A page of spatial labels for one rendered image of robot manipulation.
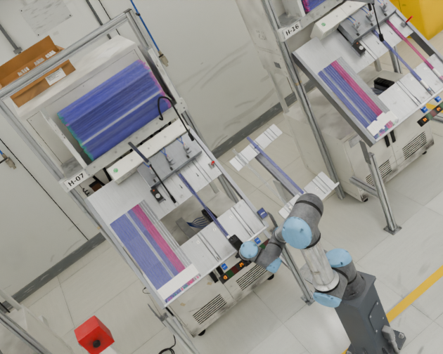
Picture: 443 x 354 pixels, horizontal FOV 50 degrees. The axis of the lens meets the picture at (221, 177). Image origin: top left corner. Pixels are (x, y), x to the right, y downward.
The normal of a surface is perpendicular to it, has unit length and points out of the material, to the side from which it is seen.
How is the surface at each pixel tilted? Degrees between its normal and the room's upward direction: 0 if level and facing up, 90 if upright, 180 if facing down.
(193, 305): 90
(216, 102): 90
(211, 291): 90
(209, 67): 90
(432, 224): 0
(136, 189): 44
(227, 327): 0
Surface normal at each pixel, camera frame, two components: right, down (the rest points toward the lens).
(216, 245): 0.03, -0.25
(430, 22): 0.46, 0.37
